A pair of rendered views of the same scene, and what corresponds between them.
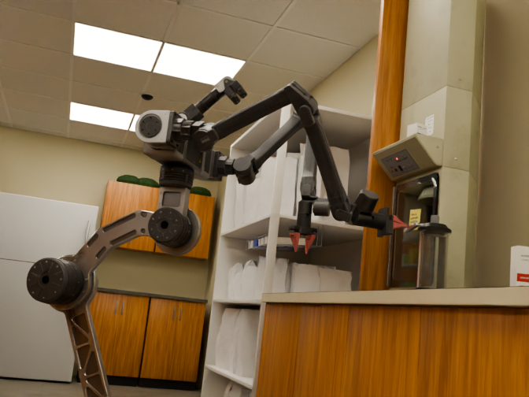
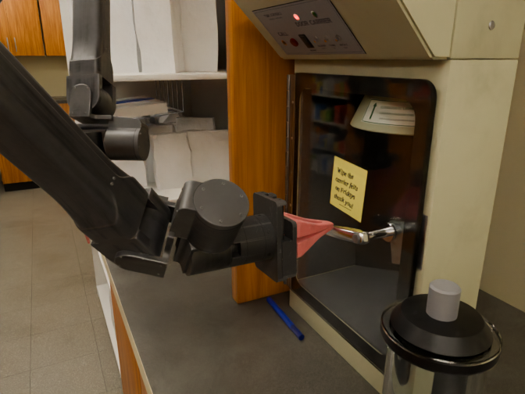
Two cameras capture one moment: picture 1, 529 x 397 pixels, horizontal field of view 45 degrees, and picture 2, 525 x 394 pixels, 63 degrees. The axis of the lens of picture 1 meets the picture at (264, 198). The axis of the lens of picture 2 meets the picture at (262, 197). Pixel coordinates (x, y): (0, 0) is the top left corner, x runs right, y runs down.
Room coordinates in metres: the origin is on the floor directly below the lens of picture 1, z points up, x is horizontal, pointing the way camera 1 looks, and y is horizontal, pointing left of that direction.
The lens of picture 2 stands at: (1.71, -0.33, 1.41)
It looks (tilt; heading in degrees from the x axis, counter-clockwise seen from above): 18 degrees down; 350
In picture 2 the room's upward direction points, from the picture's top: straight up
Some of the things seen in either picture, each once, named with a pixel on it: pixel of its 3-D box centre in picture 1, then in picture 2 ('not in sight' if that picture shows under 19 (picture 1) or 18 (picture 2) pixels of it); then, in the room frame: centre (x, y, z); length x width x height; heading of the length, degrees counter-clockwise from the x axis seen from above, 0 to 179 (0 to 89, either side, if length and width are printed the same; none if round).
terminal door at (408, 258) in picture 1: (412, 231); (340, 213); (2.29, -0.55, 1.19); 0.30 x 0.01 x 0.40; 16
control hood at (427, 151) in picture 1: (405, 158); (320, 18); (2.28, -0.51, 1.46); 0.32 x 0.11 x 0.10; 17
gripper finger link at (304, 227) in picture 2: (394, 227); (301, 238); (2.21, -0.47, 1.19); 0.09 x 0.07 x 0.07; 107
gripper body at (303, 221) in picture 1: (303, 223); not in sight; (2.48, -0.17, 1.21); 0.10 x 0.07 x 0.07; 107
